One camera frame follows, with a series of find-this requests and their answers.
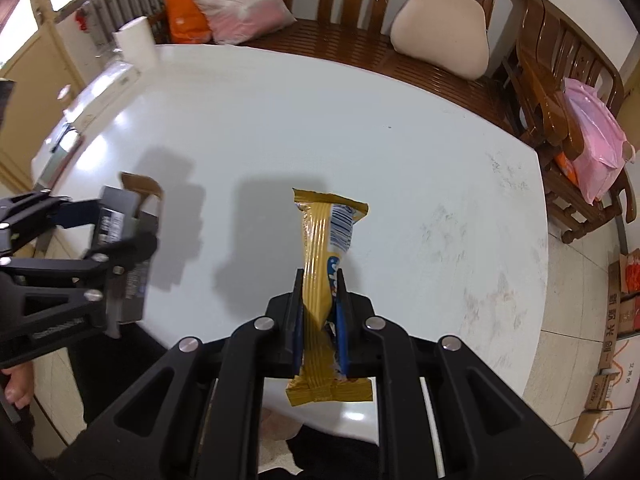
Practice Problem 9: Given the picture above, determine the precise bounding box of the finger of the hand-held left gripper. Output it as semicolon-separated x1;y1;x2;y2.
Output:
0;190;103;256
0;232;160;366

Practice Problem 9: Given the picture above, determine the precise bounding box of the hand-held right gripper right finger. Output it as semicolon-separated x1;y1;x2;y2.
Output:
335;269;586;480

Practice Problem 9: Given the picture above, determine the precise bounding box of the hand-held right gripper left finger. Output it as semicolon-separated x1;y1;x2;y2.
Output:
65;269;306;480

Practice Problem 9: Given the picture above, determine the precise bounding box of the dark grey carton brown flap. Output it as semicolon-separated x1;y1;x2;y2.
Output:
90;172;165;338

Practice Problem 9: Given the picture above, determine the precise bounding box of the yellow snack packet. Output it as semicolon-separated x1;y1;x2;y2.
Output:
286;187;375;407

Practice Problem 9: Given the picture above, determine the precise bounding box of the person's left hand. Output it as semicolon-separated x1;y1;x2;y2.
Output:
0;362;36;408

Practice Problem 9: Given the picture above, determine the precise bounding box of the clear plastic pack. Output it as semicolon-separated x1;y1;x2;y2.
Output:
62;62;143;133

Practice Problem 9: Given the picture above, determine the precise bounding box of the white paper roll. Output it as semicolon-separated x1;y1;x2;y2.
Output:
112;16;160;68

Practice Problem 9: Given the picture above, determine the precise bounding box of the orange bag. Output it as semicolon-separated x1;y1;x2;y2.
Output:
164;0;211;43

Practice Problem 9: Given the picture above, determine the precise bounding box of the white plastic bag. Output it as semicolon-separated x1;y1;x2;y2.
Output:
175;0;297;46

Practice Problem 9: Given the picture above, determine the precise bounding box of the row of cardboard boxes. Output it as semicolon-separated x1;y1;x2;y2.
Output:
570;247;640;443

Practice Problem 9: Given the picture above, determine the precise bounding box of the orange packet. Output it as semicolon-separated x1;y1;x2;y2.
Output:
555;152;581;186

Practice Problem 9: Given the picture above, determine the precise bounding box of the wooden bench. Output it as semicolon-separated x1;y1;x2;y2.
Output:
165;0;531;133

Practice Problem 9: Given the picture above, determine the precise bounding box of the wooden chair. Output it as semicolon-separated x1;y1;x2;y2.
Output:
505;0;636;245

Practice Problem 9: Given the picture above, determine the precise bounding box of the beige cushion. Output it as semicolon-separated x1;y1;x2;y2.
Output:
390;0;490;81

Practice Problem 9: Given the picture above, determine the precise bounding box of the pink plastic bag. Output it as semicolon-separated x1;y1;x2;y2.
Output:
562;77;636;206

